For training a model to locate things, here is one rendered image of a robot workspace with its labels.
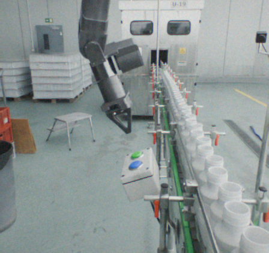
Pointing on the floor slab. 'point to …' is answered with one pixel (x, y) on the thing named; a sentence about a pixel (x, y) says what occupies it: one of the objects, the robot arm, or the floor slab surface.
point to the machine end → (149, 53)
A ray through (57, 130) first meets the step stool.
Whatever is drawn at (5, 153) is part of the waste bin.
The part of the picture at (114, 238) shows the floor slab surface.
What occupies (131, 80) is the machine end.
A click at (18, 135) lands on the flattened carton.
